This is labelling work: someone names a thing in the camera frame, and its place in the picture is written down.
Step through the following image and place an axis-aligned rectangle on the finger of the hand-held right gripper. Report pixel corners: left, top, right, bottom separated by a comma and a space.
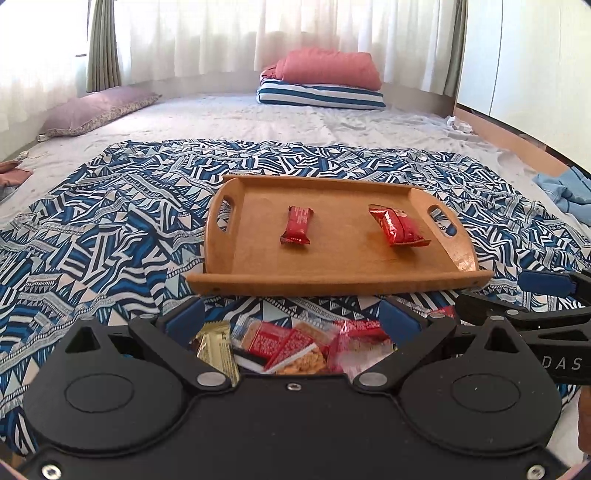
517, 268, 591, 298
456, 292, 591, 329

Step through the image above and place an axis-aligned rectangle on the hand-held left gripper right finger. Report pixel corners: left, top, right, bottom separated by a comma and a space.
352, 298, 528, 394

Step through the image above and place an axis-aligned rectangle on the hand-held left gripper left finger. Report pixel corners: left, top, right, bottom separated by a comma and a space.
60, 298, 242, 394

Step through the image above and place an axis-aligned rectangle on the gold foil snack packet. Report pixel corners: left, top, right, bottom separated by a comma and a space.
191, 322, 241, 376

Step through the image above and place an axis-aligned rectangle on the black yellow snack packet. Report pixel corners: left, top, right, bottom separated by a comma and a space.
232, 350, 267, 374

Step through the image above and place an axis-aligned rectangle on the wooden tray with handles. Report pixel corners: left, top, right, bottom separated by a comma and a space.
185, 174, 494, 296

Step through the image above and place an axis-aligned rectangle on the large shiny red snack packet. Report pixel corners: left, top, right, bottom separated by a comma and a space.
368, 204, 432, 248

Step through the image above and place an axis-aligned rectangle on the small red snack bar packet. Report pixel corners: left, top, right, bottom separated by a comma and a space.
280, 206, 315, 247

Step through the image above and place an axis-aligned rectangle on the person's right forearm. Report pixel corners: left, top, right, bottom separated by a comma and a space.
576, 387, 591, 464

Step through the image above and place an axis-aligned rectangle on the pink translucent snack packet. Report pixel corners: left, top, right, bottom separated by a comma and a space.
329, 320, 396, 378

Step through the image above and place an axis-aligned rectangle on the red and clear cracker packet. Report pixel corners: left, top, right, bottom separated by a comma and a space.
230, 318, 296, 361

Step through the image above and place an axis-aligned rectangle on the clear peanut candy packet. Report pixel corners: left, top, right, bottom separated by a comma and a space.
291, 320, 343, 348

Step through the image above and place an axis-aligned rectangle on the light blue cloth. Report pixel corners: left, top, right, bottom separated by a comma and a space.
532, 165, 591, 219

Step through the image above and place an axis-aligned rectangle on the red clear nut snack packet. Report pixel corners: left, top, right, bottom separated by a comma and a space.
263, 330, 334, 376

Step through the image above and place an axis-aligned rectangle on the blue white patterned blanket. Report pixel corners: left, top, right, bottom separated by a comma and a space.
0, 137, 591, 459

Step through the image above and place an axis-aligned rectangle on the crumpled white cloth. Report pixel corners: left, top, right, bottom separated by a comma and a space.
444, 114, 477, 136

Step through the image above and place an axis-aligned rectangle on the grey bed sheet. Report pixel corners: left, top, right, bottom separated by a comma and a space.
0, 90, 559, 222

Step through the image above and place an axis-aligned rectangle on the pink cloth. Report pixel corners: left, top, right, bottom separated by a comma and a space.
0, 159, 35, 189

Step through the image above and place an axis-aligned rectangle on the white wardrobe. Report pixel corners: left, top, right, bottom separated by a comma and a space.
454, 0, 591, 151

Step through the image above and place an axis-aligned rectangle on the mauve pillow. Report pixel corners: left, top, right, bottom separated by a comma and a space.
40, 87, 163, 138

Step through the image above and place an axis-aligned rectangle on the blue white striped pillow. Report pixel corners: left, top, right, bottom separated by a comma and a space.
256, 78, 387, 110

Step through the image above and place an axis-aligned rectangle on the green curtain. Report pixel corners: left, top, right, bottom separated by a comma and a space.
444, 0, 468, 97
86, 0, 123, 94

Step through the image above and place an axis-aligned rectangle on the folded red blanket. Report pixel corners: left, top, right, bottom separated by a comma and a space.
261, 47, 384, 92

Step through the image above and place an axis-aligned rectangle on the white sheer curtain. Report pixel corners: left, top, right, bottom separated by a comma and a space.
115, 0, 462, 86
0, 0, 93, 141

